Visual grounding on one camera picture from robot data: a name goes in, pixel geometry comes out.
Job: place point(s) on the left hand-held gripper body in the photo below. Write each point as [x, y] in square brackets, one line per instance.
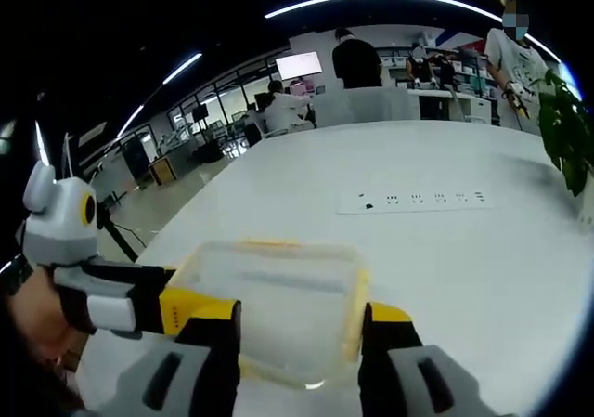
[60, 222]

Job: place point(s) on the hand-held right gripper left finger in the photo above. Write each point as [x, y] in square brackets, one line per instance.
[204, 370]

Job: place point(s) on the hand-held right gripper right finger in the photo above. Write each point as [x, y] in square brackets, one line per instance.
[394, 370]

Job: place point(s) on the clear plastic buckle container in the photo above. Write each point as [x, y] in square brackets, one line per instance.
[278, 305]

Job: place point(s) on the person's left hand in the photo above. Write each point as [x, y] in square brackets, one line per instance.
[42, 315]

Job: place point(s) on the black tripod stand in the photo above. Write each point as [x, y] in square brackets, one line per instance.
[118, 240]

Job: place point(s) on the black board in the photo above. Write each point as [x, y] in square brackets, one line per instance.
[135, 157]

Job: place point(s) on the yellow framed cart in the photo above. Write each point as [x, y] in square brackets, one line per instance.
[162, 171]

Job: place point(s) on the white power strip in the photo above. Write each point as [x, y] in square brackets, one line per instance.
[352, 205]

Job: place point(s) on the white counter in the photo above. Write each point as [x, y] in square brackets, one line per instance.
[478, 106]

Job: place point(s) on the green potted plant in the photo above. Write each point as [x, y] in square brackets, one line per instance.
[568, 134]

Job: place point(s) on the storage shelf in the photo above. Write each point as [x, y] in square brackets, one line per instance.
[394, 64]

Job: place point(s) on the wall monitor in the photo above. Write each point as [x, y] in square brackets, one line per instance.
[299, 64]

